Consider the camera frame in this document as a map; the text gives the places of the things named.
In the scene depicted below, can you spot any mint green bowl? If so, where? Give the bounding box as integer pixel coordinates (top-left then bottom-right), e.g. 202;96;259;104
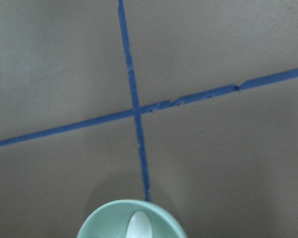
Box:
77;199;187;238

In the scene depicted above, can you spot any white plastic spoon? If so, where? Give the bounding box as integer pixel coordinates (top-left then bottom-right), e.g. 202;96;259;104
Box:
125;211;153;238

